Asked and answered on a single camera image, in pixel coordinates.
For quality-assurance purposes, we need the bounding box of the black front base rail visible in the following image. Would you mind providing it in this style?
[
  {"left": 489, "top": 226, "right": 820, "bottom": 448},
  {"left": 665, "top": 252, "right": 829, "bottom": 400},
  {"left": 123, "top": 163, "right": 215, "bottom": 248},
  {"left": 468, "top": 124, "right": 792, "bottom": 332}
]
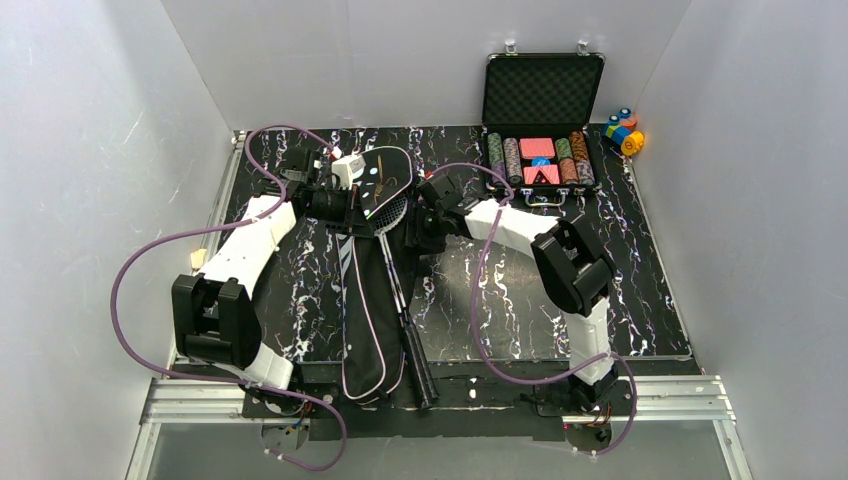
[{"left": 241, "top": 360, "right": 704, "bottom": 444}]

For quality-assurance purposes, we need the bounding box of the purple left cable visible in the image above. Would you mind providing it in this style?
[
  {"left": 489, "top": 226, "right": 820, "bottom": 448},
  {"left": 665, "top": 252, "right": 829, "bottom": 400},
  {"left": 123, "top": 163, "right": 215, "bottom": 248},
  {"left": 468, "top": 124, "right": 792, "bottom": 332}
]
[{"left": 109, "top": 125, "right": 349, "bottom": 474}]

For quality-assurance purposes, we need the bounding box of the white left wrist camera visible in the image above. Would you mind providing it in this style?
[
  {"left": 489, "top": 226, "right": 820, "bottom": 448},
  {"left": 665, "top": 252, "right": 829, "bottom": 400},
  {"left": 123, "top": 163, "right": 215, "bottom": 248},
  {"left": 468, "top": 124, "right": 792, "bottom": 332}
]
[{"left": 331, "top": 154, "right": 366, "bottom": 190}]

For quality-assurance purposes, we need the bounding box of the purple cable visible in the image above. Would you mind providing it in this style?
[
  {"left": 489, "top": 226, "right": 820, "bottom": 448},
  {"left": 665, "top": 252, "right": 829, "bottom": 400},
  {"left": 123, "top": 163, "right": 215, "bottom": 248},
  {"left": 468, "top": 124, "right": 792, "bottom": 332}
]
[
  {"left": 109, "top": 125, "right": 349, "bottom": 474},
  {"left": 423, "top": 162, "right": 639, "bottom": 458}
]

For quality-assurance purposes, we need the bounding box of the black poker chip case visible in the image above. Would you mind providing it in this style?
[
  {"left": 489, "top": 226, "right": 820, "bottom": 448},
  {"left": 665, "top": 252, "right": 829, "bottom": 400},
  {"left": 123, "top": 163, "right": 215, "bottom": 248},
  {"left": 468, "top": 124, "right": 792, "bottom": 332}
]
[{"left": 482, "top": 52, "right": 605, "bottom": 200}]

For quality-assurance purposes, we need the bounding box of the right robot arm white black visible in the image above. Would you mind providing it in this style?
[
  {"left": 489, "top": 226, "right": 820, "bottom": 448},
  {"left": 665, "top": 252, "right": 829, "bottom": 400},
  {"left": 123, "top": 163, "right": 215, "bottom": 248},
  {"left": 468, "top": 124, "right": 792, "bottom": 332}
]
[{"left": 415, "top": 174, "right": 617, "bottom": 410}]

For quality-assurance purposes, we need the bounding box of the poker chip row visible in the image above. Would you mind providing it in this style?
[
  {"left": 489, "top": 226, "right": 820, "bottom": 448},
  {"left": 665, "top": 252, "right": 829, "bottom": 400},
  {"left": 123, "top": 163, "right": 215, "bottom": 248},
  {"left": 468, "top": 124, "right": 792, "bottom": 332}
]
[
  {"left": 554, "top": 138, "right": 579, "bottom": 184},
  {"left": 569, "top": 131, "right": 595, "bottom": 185},
  {"left": 502, "top": 138, "right": 524, "bottom": 186},
  {"left": 486, "top": 133, "right": 507, "bottom": 186}
]

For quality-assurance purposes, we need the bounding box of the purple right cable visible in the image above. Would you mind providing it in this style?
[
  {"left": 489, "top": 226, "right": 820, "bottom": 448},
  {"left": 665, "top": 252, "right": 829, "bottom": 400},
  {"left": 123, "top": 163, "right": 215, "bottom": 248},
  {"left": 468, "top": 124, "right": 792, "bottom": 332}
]
[{"left": 423, "top": 162, "right": 639, "bottom": 458}]

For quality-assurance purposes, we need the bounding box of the colourful toy block train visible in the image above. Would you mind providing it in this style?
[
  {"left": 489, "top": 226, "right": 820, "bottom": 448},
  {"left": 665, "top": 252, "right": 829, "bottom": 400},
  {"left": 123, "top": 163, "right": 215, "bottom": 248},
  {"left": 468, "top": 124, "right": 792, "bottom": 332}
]
[{"left": 602, "top": 108, "right": 645, "bottom": 156}]

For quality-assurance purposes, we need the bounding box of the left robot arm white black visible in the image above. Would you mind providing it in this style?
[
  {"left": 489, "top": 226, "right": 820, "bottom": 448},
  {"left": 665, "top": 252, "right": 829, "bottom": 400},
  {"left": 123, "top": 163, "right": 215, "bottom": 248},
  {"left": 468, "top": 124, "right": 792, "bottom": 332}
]
[{"left": 171, "top": 152, "right": 366, "bottom": 390}]

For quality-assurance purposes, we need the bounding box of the black racket bag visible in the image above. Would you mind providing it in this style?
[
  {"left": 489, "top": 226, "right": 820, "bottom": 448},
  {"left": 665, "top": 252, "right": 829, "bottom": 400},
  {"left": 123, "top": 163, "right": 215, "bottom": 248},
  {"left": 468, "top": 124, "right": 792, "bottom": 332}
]
[{"left": 334, "top": 145, "right": 425, "bottom": 404}]

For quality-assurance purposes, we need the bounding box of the pink playing card deck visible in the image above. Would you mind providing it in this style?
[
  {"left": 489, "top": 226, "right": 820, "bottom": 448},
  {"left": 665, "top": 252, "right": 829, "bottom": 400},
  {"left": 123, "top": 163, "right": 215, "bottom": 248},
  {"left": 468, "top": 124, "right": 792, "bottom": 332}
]
[
  {"left": 519, "top": 138, "right": 556, "bottom": 160},
  {"left": 523, "top": 164, "right": 560, "bottom": 185}
]

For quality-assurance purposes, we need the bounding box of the poker chip row far left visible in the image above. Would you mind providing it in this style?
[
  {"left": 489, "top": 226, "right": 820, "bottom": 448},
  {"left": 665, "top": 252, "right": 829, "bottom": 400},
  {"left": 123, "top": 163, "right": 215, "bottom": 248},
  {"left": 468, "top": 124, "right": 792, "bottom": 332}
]
[{"left": 486, "top": 133, "right": 507, "bottom": 186}]

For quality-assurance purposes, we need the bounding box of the poker chip row right inner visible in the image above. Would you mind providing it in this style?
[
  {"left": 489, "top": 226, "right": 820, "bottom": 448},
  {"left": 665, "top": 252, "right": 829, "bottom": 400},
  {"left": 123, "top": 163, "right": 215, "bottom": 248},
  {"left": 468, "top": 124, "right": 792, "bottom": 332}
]
[{"left": 554, "top": 138, "right": 579, "bottom": 184}]

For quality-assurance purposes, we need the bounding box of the beige small block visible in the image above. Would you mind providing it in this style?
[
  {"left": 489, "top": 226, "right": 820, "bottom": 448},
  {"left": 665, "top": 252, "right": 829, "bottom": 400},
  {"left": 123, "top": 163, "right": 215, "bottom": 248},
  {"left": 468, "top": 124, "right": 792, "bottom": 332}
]
[{"left": 190, "top": 248, "right": 206, "bottom": 271}]

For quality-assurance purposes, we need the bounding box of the pink playing card deck lower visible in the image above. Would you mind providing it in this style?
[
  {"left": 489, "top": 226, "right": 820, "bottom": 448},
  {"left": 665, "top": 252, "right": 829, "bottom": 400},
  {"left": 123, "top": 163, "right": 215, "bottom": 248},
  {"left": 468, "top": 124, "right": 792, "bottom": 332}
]
[{"left": 523, "top": 164, "right": 560, "bottom": 185}]

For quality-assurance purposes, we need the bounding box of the pink playing card deck upper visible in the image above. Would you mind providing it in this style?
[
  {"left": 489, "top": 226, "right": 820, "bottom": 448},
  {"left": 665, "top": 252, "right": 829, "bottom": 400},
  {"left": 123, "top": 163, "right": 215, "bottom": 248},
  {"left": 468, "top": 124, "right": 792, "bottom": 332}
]
[{"left": 519, "top": 138, "right": 556, "bottom": 160}]

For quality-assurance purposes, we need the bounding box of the poker chip row far right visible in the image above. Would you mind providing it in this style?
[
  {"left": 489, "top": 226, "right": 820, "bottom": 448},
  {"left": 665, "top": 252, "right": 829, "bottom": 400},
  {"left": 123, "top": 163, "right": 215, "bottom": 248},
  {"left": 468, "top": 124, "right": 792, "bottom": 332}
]
[{"left": 569, "top": 131, "right": 595, "bottom": 185}]

